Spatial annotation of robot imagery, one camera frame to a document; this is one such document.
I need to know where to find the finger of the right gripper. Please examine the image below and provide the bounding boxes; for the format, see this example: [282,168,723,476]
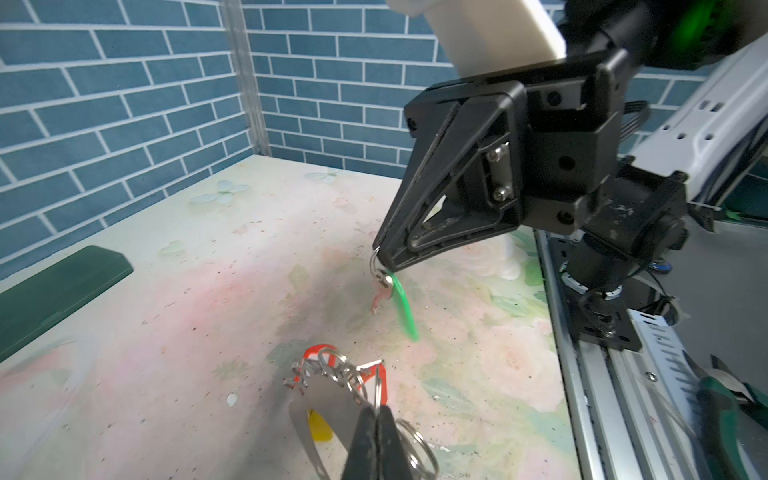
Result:
[373,81,528,272]

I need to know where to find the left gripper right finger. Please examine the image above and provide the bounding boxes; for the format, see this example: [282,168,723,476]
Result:
[376,405,413,480]

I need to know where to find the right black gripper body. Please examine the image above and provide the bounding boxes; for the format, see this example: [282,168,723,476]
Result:
[436,49,630,233]

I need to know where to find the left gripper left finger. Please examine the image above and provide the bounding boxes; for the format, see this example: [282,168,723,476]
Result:
[341,406,378,480]

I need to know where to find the green key tag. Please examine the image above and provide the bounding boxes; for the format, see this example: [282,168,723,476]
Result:
[387,273,420,342]

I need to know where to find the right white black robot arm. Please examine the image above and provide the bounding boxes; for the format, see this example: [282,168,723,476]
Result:
[370,1,767,295]

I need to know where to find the yellow key tag left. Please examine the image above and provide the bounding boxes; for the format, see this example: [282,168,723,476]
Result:
[308,410,334,443]

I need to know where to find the red key tag with label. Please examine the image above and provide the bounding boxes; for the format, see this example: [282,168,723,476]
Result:
[293,344,388,409]

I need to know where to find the dark green sponge block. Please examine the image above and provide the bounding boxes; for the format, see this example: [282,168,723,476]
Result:
[1,245,133,360]

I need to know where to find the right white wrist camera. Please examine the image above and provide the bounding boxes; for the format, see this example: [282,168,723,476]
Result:
[387,0,566,77]

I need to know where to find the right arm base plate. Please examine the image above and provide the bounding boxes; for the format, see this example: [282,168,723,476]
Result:
[548,237,642,351]

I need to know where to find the aluminium rail frame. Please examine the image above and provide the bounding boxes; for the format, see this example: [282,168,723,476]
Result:
[533,227,768,480]

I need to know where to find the green handled pliers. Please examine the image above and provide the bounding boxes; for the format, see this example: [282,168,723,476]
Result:
[683,353,767,479]

